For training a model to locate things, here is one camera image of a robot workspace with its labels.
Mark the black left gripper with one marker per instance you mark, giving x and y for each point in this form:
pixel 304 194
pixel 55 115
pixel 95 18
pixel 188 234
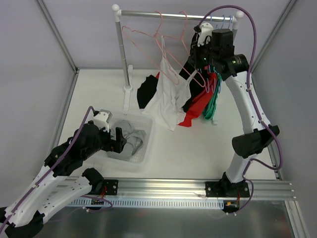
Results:
pixel 118 143

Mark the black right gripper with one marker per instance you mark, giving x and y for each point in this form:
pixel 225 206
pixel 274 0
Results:
pixel 196 52

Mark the grey tank top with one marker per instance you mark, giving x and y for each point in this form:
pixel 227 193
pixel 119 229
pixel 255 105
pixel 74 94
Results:
pixel 135 139

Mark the pink wire hanger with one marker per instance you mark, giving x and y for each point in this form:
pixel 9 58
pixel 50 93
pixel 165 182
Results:
pixel 147 43
pixel 181 38

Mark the white tank top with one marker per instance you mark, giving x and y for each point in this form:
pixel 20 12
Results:
pixel 173 91

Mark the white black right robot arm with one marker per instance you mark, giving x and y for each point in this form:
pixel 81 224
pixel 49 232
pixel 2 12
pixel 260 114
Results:
pixel 215 48

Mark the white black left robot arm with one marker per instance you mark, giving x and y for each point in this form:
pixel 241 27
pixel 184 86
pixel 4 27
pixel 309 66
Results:
pixel 26 217

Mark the red tank top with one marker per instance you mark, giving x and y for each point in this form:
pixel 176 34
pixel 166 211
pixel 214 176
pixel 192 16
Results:
pixel 198 104

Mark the green tank top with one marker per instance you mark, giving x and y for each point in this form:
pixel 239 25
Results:
pixel 210 109

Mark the black tank top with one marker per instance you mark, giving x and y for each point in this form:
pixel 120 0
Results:
pixel 148 88

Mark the white plastic perforated basket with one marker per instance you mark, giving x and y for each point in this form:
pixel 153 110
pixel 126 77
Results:
pixel 135 164

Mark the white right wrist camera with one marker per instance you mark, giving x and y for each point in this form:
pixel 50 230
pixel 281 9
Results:
pixel 202 35

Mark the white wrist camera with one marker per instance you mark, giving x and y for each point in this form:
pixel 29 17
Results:
pixel 202 35
pixel 101 119

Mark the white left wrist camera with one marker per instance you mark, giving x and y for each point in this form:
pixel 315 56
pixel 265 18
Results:
pixel 101 119

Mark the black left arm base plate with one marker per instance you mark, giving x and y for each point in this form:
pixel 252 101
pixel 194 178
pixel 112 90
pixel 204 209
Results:
pixel 109 188

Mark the aluminium mounting rail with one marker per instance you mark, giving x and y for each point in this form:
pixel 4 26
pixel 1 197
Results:
pixel 192 188

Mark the white slotted cable duct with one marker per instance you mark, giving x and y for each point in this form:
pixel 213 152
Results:
pixel 197 203

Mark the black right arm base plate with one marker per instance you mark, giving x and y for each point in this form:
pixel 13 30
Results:
pixel 218 189

